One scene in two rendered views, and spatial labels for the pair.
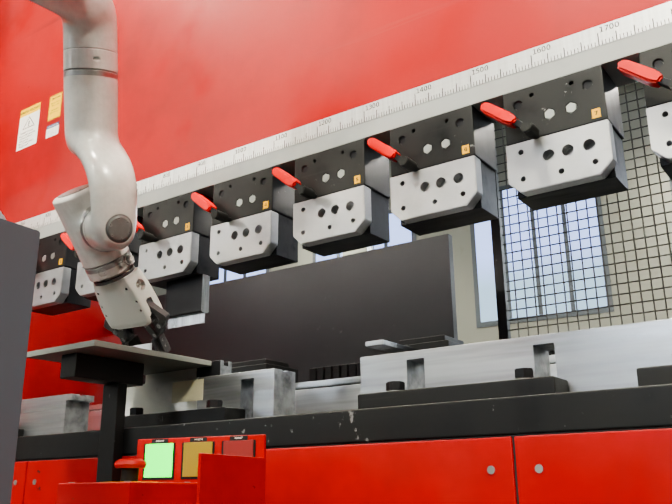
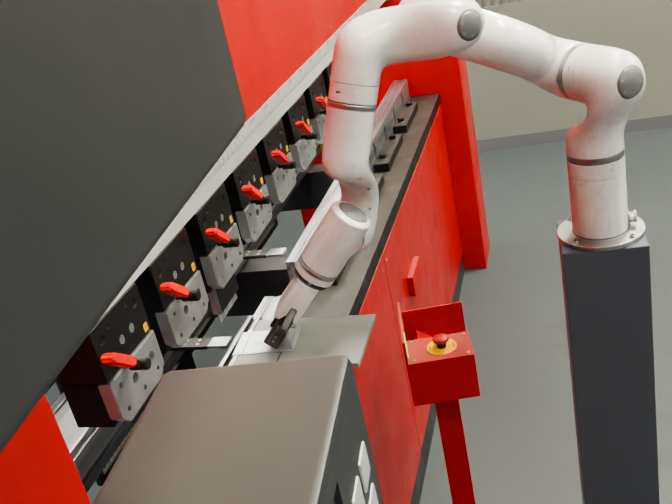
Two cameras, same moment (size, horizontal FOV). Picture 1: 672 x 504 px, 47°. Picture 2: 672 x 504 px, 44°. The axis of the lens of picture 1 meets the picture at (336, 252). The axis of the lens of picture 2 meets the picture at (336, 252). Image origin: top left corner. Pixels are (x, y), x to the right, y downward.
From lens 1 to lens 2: 2.71 m
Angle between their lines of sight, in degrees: 112
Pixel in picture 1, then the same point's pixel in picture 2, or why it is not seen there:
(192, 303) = (232, 287)
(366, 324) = not seen: hidden behind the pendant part
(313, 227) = (283, 189)
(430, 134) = (298, 113)
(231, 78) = not seen: hidden behind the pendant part
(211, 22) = not seen: outside the picture
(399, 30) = (273, 34)
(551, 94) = (317, 88)
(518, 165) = (320, 129)
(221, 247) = (254, 226)
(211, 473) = (453, 310)
